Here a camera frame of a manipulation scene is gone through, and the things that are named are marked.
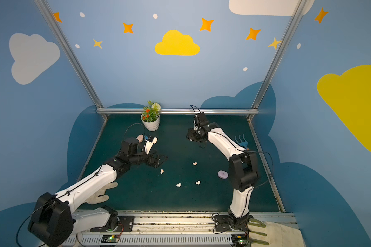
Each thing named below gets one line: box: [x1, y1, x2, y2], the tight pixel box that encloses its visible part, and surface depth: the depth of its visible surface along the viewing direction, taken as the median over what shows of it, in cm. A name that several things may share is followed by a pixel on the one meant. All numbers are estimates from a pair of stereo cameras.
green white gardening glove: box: [247, 217, 307, 247], surface depth 73 cm
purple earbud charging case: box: [217, 169, 229, 180], surface depth 92 cm
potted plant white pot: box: [140, 100, 162, 132], surface depth 106 cm
